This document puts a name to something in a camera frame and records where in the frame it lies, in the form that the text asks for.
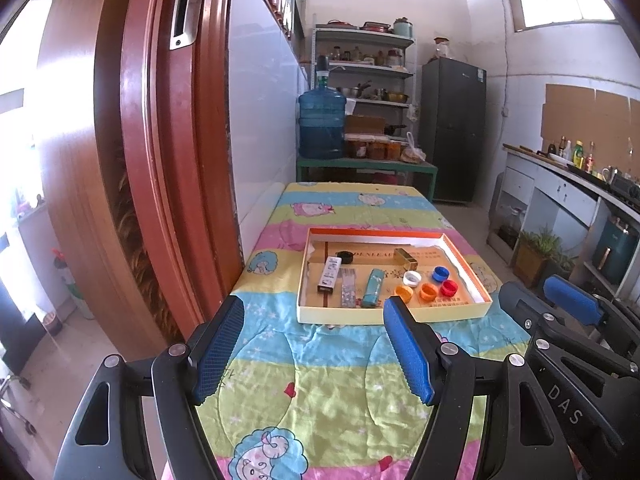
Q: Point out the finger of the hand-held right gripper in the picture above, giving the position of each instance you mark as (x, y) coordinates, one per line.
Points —
(517, 302)
(570, 297)

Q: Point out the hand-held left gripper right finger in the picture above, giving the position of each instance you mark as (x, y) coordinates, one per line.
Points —
(407, 350)

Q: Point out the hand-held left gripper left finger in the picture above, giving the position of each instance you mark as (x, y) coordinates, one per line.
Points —
(220, 350)

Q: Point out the orange bottle cap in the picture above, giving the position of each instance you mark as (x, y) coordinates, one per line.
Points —
(429, 291)
(404, 293)

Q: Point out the shallow orange-rimmed box tray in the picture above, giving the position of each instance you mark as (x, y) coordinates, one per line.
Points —
(350, 316)

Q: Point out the teal small pack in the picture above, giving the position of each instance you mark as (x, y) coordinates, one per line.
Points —
(374, 287)

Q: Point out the white bottle cap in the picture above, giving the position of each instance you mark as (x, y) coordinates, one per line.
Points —
(411, 278)

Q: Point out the blue bottle cap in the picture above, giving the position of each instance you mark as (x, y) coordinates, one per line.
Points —
(441, 273)

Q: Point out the clear blister pack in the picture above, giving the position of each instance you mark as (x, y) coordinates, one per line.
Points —
(346, 287)

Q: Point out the gold small box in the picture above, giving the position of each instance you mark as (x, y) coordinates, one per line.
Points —
(406, 258)

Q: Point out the white patterned small box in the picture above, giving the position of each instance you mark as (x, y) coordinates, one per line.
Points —
(329, 276)

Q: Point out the black bottle cap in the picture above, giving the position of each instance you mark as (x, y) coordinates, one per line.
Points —
(345, 257)

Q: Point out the potted plant dark pot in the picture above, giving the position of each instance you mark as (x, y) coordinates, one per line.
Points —
(565, 267)

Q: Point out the potted plant brown pot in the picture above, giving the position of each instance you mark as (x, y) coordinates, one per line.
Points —
(535, 257)

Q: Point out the teal air fryer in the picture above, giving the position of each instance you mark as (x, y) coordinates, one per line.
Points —
(617, 247)

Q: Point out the cartoon printed blanket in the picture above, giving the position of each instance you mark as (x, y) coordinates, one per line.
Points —
(325, 385)

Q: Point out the brown cardboard sheet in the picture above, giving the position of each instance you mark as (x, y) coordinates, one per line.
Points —
(380, 255)

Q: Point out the white kitchen counter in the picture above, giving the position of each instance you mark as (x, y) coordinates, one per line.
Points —
(560, 185)

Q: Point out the black gas stove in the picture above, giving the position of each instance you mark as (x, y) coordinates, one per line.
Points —
(625, 185)

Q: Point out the red brown bottle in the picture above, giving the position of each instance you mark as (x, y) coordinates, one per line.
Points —
(591, 160)

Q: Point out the green yellow bottle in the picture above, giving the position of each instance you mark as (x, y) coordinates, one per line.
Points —
(578, 154)

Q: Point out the dark sauce bottle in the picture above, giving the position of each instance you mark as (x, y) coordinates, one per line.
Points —
(562, 146)

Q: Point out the plastic bottle red cap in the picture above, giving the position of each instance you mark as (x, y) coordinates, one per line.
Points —
(70, 287)

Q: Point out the small dark basket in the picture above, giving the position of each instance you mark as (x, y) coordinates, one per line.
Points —
(52, 324)

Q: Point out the plastic bag of food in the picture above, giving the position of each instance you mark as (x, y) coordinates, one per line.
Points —
(412, 152)

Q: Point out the dark refrigerator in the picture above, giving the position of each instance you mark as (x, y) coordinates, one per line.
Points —
(452, 130)

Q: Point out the green low table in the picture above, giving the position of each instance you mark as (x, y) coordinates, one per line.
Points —
(360, 164)

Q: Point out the orange pickle jar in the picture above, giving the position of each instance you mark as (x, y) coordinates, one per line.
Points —
(394, 150)
(356, 149)
(377, 149)

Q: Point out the chair wheel base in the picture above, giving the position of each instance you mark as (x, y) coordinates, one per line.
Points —
(15, 400)

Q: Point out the brown cardboard box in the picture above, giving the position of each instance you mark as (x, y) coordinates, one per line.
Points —
(365, 124)

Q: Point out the blue water jug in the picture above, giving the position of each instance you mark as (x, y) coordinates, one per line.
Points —
(322, 122)

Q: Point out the glass jar with lid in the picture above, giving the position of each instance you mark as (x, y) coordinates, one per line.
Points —
(442, 47)

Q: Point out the metal shelf rack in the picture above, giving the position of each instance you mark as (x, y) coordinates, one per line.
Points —
(365, 70)

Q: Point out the water jug pump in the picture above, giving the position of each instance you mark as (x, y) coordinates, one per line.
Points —
(322, 67)

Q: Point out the teal enamel pot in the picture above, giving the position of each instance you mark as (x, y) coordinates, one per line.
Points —
(402, 27)

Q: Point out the metal door strike plate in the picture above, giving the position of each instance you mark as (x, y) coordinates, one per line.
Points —
(186, 15)

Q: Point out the cardboard wall panel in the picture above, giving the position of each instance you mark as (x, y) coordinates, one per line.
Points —
(585, 115)

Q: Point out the red-brown wooden door frame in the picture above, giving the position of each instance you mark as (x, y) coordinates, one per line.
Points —
(140, 160)

